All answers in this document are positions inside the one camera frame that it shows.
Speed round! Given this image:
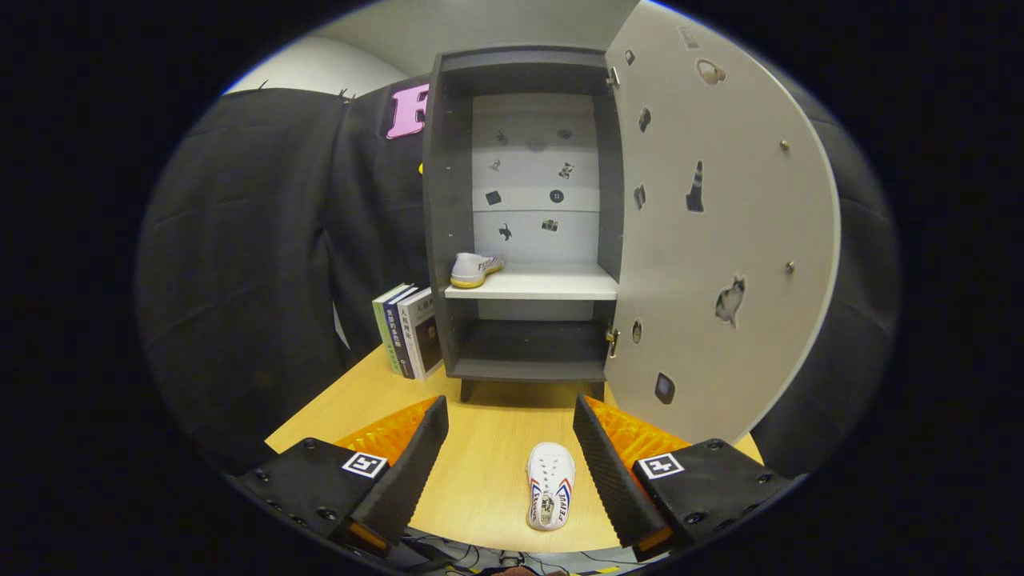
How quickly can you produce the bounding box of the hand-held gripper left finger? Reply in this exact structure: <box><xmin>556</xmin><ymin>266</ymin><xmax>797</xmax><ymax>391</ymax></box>
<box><xmin>228</xmin><ymin>394</ymin><xmax>450</xmax><ymax>561</ymax></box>

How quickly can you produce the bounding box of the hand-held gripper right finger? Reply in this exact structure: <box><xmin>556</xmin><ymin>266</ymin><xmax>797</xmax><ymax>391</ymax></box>
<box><xmin>572</xmin><ymin>392</ymin><xmax>805</xmax><ymax>563</ymax></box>

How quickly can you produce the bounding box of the white shoe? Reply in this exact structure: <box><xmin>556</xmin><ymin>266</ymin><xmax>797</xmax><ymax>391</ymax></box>
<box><xmin>450</xmin><ymin>252</ymin><xmax>505</xmax><ymax>290</ymax></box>
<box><xmin>526</xmin><ymin>442</ymin><xmax>577</xmax><ymax>531</ymax></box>

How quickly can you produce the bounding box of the beige shoe cabinet door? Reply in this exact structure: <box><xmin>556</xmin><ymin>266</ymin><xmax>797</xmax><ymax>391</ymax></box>
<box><xmin>604</xmin><ymin>0</ymin><xmax>842</xmax><ymax>446</ymax></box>

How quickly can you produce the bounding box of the blue book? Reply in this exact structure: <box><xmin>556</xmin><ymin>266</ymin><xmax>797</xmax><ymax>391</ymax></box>
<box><xmin>382</xmin><ymin>286</ymin><xmax>421</xmax><ymax>379</ymax></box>

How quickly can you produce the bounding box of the black backdrop cloth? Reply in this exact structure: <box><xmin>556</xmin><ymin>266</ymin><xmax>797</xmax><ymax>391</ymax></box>
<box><xmin>136</xmin><ymin>76</ymin><xmax>901</xmax><ymax>481</ymax></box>

